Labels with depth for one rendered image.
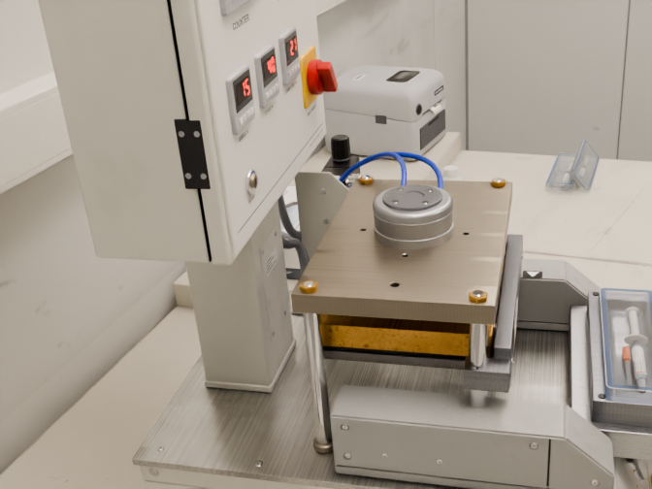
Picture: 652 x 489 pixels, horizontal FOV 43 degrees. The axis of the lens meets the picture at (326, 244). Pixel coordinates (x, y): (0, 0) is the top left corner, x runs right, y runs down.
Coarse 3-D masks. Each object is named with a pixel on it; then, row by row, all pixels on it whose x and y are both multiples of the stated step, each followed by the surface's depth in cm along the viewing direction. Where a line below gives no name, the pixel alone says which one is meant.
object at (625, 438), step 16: (576, 320) 92; (576, 336) 89; (576, 352) 87; (576, 368) 84; (576, 384) 82; (576, 400) 80; (608, 432) 76; (624, 432) 75; (640, 432) 75; (624, 448) 76; (640, 448) 76
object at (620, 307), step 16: (608, 288) 91; (608, 304) 88; (624, 304) 88; (640, 304) 88; (608, 320) 85; (624, 320) 85; (640, 320) 85; (608, 336) 83; (624, 336) 83; (640, 336) 82; (608, 352) 80; (624, 352) 80; (640, 352) 80; (608, 368) 78; (624, 368) 78; (640, 368) 78; (608, 384) 76; (624, 384) 76; (640, 384) 76
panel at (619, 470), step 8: (616, 464) 79; (648, 464) 93; (616, 472) 78; (624, 472) 81; (648, 472) 91; (616, 480) 77; (624, 480) 79; (648, 480) 89; (616, 488) 75; (624, 488) 78; (632, 488) 81; (640, 488) 85; (648, 488) 88
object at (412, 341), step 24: (504, 264) 91; (336, 336) 79; (360, 336) 78; (384, 336) 78; (408, 336) 77; (432, 336) 76; (456, 336) 76; (360, 360) 80; (384, 360) 79; (408, 360) 78; (432, 360) 78; (456, 360) 77
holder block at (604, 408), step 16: (592, 304) 90; (592, 320) 87; (592, 336) 85; (592, 352) 82; (592, 368) 80; (592, 384) 78; (592, 400) 77; (608, 400) 75; (624, 400) 75; (640, 400) 75; (592, 416) 76; (608, 416) 76; (624, 416) 76; (640, 416) 75
